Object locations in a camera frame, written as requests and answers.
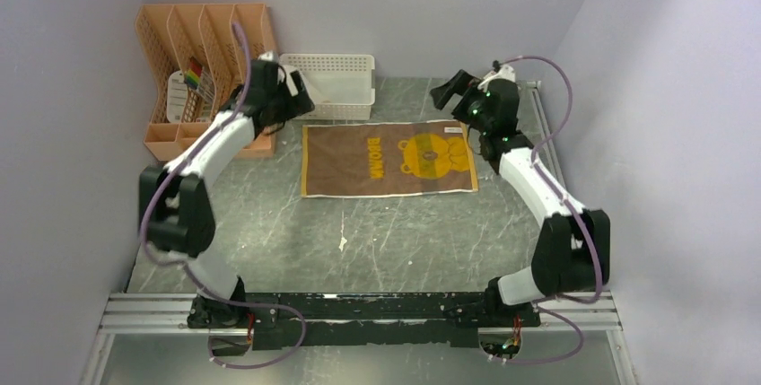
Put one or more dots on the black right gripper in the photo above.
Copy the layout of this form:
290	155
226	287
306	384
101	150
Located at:
459	84

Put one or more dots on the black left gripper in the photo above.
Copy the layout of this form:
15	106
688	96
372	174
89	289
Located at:
300	106

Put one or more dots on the white towel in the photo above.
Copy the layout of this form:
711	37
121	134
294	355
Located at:
317	85

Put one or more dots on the white plastic basket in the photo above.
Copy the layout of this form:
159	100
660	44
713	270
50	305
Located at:
352	84

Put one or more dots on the brown and yellow towel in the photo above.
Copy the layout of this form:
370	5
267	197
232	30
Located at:
387	160

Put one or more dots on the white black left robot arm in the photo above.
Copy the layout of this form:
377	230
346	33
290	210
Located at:
176	218

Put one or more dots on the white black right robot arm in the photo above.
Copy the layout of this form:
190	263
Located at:
572	250

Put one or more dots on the rainbow colour swatch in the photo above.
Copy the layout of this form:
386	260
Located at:
194	73

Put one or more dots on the white tag card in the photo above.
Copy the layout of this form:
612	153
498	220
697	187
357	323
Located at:
176	98

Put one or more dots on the orange plastic file organizer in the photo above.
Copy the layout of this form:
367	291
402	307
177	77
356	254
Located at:
172	33

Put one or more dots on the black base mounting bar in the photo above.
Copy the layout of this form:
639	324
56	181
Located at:
278	320

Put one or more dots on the aluminium side rail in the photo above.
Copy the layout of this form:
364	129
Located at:
534	124

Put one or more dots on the aluminium front rail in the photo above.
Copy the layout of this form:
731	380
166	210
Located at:
166	313

